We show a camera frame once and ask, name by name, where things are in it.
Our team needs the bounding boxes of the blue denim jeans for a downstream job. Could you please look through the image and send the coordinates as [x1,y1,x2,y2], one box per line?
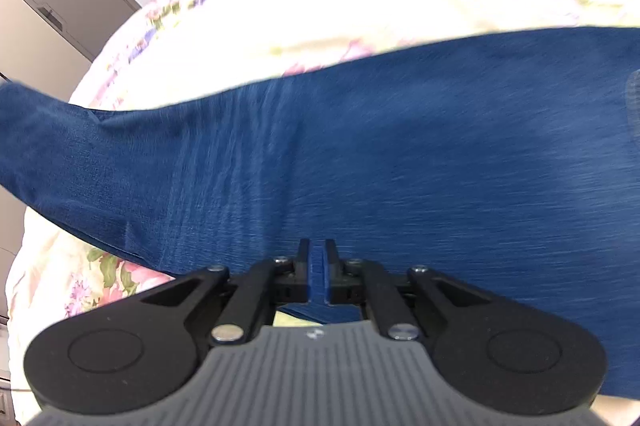
[1,28,639,398]

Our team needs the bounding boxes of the beige wardrobe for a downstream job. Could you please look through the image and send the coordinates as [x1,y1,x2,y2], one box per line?
[1,0,140,423]

